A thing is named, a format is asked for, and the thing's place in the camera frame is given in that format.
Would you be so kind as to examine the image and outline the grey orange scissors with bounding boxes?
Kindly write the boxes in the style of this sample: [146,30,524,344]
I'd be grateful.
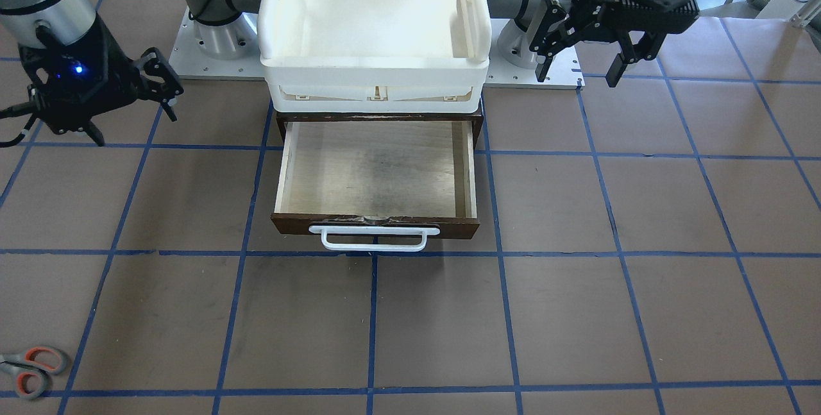
[1,345,69,400]

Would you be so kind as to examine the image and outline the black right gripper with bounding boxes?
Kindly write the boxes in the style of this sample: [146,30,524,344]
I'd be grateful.
[19,15,184,147]

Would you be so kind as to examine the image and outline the white plastic tray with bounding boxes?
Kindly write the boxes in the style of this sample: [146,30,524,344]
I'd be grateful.
[257,0,493,114]

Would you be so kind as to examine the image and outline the white drawer handle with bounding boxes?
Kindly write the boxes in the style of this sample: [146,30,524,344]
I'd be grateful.
[309,225,441,252]

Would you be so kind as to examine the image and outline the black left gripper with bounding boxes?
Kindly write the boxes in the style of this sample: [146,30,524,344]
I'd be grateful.
[530,0,700,88]

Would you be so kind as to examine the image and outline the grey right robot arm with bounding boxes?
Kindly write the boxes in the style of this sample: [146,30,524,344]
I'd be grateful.
[1,0,184,148]

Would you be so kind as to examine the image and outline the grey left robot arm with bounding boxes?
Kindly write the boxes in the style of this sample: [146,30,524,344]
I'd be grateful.
[487,0,700,87]

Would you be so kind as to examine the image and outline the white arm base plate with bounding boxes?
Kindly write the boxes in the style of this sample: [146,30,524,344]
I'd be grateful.
[168,11,264,81]
[485,33,584,90]

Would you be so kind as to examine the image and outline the light wooden drawer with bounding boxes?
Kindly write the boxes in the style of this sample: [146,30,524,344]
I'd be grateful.
[271,119,480,239]

